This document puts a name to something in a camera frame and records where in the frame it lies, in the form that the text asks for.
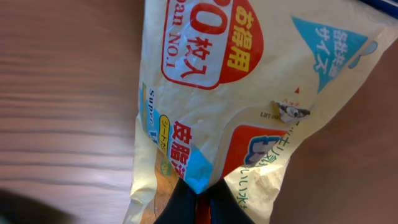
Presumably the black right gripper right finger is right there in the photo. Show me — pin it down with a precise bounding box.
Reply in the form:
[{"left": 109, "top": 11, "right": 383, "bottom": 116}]
[{"left": 208, "top": 180, "right": 254, "bottom": 224}]

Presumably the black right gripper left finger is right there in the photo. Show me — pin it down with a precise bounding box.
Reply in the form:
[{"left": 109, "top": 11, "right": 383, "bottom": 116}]
[{"left": 154, "top": 179, "right": 197, "bottom": 224}]

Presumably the yellow snack bag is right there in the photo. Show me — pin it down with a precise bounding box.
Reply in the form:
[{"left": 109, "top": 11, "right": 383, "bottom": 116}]
[{"left": 124, "top": 0, "right": 397, "bottom": 223}]

